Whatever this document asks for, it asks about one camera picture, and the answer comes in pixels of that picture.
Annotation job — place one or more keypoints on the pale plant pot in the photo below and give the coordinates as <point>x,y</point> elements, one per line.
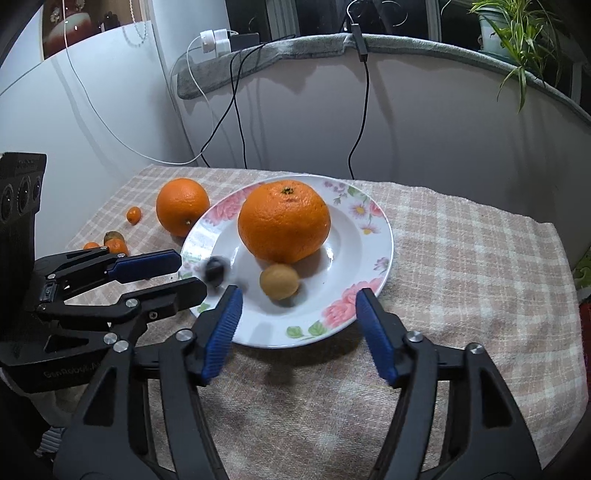
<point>494,37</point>

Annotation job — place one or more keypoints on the small mandarin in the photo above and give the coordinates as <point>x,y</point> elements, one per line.
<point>118,248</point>

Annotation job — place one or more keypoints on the black power adapter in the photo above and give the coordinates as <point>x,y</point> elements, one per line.
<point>244,40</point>

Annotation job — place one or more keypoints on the large orange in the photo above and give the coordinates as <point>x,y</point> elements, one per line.
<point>281,221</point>

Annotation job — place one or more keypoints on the white cabinet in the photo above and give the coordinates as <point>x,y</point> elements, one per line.
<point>92,83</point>

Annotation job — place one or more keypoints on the small green box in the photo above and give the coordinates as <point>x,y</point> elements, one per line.
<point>582,267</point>

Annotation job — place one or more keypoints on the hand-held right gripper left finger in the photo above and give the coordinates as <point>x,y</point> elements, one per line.
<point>221,337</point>

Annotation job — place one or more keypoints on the green spider plant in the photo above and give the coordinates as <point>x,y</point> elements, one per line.
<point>524,41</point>

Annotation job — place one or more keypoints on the white floral plate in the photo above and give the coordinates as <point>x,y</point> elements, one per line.
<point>341,240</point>

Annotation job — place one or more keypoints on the small dark round fruit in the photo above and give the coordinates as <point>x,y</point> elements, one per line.
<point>215,271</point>

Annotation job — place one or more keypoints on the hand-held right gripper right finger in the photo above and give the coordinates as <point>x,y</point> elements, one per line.
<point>378,337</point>

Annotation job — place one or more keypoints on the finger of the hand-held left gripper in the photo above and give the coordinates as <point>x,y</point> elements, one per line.
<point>147,265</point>
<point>180,297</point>

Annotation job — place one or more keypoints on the small orange kumquat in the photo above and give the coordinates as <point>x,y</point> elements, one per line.
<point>91,246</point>
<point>134,215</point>

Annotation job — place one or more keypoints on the small tan round fruit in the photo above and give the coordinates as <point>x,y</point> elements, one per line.
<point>279,281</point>

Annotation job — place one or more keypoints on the brown kiwi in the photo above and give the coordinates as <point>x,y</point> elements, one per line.
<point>113,236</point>

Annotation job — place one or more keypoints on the window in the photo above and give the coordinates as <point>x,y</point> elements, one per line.
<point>323,14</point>

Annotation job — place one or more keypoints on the pink checked tablecloth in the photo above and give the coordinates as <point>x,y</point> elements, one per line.
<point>461,277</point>

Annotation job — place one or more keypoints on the white power adapters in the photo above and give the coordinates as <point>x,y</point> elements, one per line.
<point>214,39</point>

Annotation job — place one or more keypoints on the round orange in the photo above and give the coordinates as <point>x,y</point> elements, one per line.
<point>182,207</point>

